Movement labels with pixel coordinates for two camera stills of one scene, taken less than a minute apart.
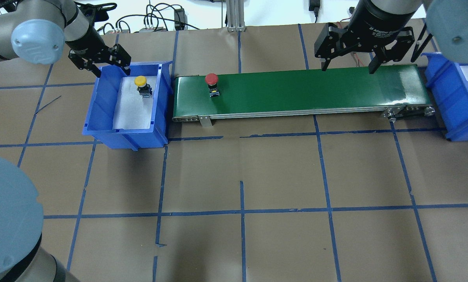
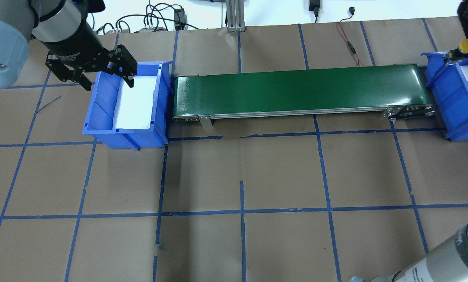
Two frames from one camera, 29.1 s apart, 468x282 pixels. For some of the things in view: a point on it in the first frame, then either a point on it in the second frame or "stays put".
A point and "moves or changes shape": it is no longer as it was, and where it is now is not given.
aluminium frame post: [235, 15] stays put
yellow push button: [144, 89] moves or changes shape
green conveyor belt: [393, 91] stays put
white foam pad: [131, 110] stays put
